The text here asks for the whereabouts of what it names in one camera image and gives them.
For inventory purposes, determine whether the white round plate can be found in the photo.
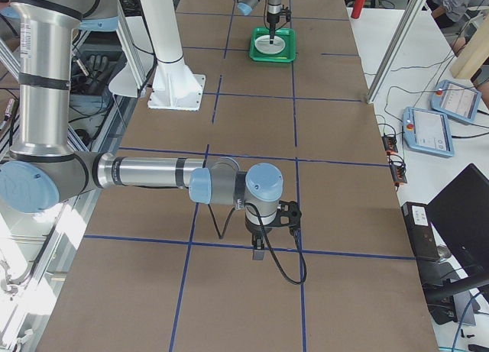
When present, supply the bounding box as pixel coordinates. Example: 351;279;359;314
254;35;286;55

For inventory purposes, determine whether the near orange usb hub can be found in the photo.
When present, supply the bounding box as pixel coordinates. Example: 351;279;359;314
387;154;407;186

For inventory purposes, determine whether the red cylinder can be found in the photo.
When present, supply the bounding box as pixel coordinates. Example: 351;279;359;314
351;0;366;19

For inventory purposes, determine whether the near teach pendant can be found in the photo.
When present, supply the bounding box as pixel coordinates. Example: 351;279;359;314
402;107;455;157

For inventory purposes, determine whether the far teach pendant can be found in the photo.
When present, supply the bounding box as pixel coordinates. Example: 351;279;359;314
431;79;481;124

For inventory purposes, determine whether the teach pendant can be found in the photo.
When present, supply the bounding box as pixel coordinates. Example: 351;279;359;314
402;107;455;157
431;79;481;124

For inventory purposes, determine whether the green plastic tray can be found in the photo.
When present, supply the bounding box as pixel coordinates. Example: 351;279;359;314
248;27;296;63

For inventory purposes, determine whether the black monitor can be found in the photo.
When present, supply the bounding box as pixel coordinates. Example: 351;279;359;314
427;163;488;270

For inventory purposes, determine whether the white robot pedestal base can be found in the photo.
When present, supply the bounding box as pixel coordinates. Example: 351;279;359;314
108;0;206;111

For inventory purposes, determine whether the seated person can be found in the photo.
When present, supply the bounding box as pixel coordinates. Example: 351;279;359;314
427;0;489;51

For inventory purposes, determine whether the wooden beam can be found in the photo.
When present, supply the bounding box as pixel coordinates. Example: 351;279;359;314
450;18;488;79

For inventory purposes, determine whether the far orange usb hub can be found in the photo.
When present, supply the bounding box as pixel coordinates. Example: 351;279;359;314
381;134;398;155

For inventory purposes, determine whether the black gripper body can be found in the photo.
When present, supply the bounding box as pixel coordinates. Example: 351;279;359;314
245;218;272;239
267;12;280;34

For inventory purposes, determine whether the aluminium frame post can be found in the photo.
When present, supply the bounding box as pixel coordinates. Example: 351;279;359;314
366;0;426;104

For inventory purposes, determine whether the orange usb hub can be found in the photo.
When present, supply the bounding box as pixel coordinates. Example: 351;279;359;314
387;154;407;186
381;134;398;155

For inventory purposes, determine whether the black computer box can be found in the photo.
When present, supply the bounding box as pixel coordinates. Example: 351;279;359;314
401;202;449;262

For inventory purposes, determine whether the black monitor stand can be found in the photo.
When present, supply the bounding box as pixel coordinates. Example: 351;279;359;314
418;261;488;326

